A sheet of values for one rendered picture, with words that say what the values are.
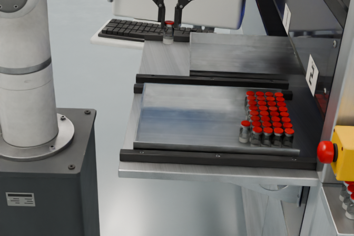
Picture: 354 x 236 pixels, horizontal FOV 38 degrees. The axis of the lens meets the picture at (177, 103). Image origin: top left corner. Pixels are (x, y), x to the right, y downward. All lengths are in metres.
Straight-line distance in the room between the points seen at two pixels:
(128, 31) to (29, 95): 0.79
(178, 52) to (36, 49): 0.59
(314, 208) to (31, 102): 0.61
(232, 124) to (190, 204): 1.14
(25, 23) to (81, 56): 2.53
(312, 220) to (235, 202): 1.23
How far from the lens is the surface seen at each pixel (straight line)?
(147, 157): 1.04
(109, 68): 3.40
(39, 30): 1.06
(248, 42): 1.59
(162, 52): 1.51
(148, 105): 1.23
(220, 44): 1.58
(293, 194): 1.21
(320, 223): 1.12
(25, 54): 1.03
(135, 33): 1.77
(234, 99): 1.28
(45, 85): 1.08
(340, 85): 0.95
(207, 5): 1.89
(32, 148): 1.13
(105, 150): 2.60
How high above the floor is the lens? 1.51
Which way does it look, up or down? 30 degrees down
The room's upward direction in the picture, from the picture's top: 2 degrees clockwise
